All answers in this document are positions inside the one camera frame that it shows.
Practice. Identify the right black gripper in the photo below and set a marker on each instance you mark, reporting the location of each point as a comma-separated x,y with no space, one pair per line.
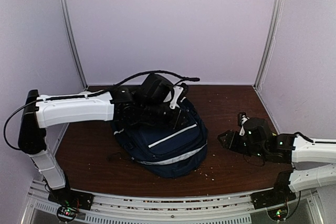
230,142

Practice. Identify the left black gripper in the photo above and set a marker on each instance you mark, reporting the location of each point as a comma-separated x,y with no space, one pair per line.
173,123

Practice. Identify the navy blue backpack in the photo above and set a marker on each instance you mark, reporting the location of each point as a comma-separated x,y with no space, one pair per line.
167,153

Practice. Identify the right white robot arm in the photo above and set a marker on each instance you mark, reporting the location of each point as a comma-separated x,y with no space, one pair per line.
312,159

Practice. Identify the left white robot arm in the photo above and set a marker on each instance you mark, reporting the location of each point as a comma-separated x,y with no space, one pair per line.
41,111

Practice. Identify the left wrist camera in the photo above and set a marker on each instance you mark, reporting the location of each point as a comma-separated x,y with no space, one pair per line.
177,94

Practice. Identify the front aluminium rail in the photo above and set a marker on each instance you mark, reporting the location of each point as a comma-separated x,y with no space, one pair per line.
229,208

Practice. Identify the right aluminium frame post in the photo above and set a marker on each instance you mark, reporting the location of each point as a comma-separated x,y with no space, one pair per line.
269,44

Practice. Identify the aluminium frame post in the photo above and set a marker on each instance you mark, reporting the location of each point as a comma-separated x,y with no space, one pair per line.
72,43
269,44

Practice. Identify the left aluminium frame post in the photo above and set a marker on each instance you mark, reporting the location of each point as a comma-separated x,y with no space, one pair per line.
72,43

